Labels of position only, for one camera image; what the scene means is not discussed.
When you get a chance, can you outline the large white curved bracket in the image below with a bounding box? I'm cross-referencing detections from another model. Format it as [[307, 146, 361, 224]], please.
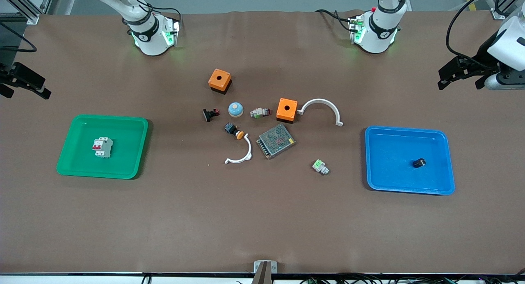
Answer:
[[297, 98, 344, 127]]

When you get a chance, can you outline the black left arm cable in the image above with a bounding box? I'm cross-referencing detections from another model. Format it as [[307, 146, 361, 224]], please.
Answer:
[[446, 0, 506, 68]]

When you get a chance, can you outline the black base cable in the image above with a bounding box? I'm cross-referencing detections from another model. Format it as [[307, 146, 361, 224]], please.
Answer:
[[123, 0, 183, 30], [315, 9, 354, 32]]

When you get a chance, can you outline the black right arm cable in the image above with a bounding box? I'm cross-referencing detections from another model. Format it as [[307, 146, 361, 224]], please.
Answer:
[[0, 21, 38, 53]]

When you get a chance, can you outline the green white push button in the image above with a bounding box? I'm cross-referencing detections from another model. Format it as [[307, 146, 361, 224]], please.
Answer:
[[312, 159, 330, 176]]

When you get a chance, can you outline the black button yellow cap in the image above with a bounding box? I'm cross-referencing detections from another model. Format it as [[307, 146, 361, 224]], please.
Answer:
[[224, 123, 245, 140]]

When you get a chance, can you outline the aluminium frame profile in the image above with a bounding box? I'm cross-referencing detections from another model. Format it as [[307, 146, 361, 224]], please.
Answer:
[[492, 0, 525, 20], [0, 0, 56, 25]]

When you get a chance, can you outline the blue plastic tray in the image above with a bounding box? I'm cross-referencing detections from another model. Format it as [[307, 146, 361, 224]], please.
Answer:
[[365, 126, 456, 195]]

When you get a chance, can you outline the black left base cable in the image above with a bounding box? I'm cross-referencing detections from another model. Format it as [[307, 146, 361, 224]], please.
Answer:
[[315, 9, 354, 32]]

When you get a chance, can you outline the black right base cable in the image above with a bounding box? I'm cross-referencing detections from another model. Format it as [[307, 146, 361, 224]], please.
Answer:
[[123, 0, 183, 30]]

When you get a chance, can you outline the green plastic tray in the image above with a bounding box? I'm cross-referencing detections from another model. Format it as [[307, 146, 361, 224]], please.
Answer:
[[56, 114, 149, 180]]

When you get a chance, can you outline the small white curved bracket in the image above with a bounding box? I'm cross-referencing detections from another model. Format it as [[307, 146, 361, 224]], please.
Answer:
[[224, 133, 253, 165]]

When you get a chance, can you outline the white circuit breaker red switch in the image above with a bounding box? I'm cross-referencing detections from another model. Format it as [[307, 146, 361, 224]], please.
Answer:
[[91, 137, 114, 158]]

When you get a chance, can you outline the orange button box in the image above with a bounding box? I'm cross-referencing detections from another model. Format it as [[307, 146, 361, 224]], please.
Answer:
[[276, 98, 299, 124], [208, 69, 232, 95]]

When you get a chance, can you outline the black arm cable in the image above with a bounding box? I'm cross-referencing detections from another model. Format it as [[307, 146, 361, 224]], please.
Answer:
[[446, 0, 506, 68], [0, 21, 38, 53]]

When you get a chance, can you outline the metal mesh power supply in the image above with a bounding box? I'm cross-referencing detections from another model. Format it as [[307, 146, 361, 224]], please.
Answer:
[[256, 124, 297, 160]]

